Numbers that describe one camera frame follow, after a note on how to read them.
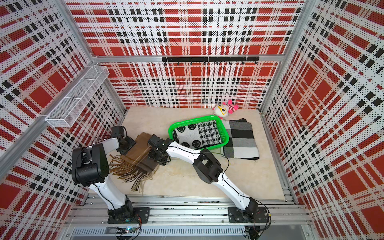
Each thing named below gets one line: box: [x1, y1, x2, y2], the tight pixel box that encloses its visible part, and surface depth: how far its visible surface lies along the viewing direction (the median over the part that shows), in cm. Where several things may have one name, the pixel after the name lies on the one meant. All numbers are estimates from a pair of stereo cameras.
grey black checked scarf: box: [221, 118, 260, 160], surface depth 102 cm
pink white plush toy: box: [212, 99, 239, 120], surface depth 116 cm
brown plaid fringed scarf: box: [109, 132, 160, 192], surface depth 90 cm
